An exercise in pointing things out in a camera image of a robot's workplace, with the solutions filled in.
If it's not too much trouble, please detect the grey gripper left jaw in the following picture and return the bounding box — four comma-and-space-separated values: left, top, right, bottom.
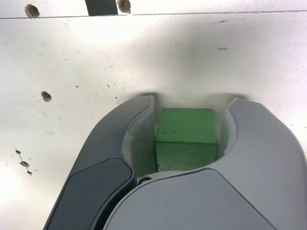
44, 94, 158, 230

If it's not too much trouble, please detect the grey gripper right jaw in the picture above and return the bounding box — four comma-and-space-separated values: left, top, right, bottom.
103, 97, 307, 230

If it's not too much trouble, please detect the green cube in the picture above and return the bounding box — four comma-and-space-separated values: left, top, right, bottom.
154, 108, 219, 173

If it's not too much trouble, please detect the black tape strip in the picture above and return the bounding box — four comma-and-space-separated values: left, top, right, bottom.
85, 0, 118, 17

